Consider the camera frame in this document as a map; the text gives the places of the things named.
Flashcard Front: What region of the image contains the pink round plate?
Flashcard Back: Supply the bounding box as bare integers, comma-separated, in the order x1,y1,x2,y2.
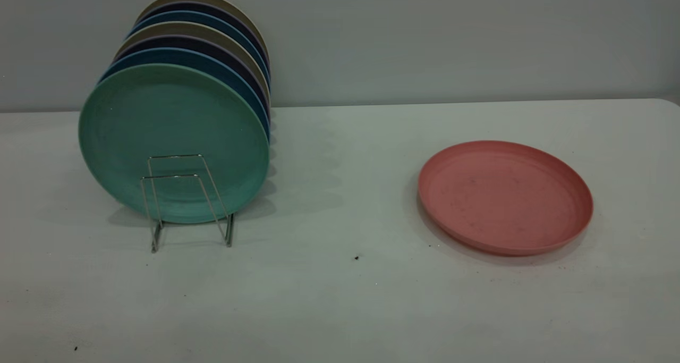
418,140,594,256

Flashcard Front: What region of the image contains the green round plate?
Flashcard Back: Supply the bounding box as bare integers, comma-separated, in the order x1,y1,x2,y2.
78,63,270,224

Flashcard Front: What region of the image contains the blue round plate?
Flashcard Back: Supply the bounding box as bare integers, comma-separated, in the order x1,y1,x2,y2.
98,47,271,140
127,10,270,82

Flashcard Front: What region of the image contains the dark purple round plate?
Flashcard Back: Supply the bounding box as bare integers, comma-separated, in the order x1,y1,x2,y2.
135,1,270,69
113,34,270,108

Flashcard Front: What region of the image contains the metal wire plate rack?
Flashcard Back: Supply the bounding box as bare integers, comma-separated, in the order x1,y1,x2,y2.
140,154,235,254

